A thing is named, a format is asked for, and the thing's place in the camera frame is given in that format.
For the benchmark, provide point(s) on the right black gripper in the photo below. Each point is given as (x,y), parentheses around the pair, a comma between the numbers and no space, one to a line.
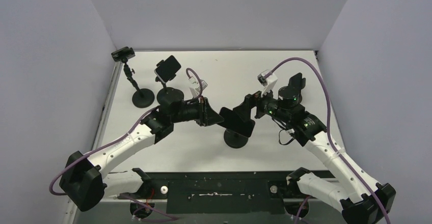
(253,104)

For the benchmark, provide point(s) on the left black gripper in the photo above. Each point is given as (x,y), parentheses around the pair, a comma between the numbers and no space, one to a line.
(207,116)

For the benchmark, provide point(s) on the purple-edged black smartphone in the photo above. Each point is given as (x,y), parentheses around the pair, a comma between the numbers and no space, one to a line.
(232,121)

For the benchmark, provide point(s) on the black round-base phone stand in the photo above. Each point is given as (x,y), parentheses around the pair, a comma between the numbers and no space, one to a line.
(234,140)

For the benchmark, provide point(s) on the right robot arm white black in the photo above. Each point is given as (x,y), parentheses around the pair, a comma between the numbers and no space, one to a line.
(359,197)

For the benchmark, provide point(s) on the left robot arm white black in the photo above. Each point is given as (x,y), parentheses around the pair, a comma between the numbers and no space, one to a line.
(87,178)

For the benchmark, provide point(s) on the tall black tripod phone stand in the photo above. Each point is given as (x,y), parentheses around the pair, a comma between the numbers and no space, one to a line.
(141,98)

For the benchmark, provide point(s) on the dark blue-edged smartphone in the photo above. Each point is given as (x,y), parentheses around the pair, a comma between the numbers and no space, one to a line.
(296,84)

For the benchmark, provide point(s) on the black smartphone white edge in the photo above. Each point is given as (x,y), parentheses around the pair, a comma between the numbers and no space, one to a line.
(166,70)

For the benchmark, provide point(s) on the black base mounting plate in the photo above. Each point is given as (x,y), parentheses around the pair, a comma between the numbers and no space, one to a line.
(220,192)

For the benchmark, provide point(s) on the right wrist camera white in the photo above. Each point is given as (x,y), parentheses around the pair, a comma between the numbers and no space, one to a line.
(267,79)

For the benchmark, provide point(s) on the aluminium frame rail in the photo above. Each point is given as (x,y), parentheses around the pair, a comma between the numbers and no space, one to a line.
(71,209)

